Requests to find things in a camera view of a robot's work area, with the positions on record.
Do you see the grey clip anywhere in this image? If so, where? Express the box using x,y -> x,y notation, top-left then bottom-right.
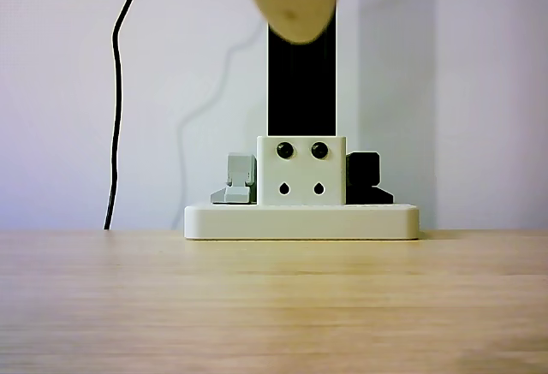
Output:
209,152 -> 258,205

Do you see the white stand post block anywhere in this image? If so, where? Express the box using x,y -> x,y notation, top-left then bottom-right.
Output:
255,135 -> 348,207

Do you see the white perforated stand base plate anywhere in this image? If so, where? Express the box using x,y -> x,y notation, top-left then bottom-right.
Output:
183,203 -> 421,241

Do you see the thin dark cable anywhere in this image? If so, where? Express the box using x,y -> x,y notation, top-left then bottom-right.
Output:
104,0 -> 146,230

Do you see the black clip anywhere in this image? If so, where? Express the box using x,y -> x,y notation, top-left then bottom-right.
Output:
345,151 -> 395,205

